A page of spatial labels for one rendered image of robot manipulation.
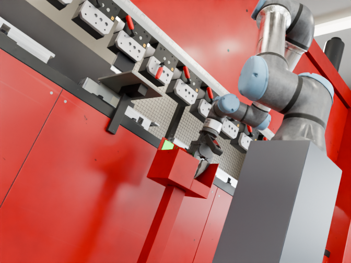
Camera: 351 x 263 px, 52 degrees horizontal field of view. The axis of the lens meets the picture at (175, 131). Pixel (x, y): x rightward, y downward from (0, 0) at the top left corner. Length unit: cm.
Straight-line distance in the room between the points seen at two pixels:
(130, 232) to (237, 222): 76
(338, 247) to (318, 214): 217
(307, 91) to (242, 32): 136
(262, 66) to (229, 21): 128
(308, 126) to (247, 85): 19
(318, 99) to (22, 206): 101
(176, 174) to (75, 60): 111
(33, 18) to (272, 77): 147
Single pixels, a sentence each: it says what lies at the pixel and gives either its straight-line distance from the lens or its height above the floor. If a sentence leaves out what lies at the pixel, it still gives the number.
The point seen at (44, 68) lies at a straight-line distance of 139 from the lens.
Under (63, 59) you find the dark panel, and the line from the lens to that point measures 216.
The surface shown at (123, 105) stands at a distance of 151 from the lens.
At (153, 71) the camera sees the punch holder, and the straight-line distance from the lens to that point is 178.
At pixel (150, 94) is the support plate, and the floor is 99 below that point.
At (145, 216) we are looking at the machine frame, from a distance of 164.
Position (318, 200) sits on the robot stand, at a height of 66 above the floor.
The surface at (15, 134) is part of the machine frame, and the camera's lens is 134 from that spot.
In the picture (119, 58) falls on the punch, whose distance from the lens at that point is 172.
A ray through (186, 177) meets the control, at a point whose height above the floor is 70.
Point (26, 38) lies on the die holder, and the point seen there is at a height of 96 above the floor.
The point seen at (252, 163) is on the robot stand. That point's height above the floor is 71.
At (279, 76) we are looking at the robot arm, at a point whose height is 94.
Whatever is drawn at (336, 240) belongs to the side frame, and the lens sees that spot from 314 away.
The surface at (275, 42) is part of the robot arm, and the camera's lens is 115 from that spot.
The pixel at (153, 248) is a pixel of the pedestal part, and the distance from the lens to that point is 136.
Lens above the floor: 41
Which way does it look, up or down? 18 degrees up
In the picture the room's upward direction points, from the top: 22 degrees clockwise
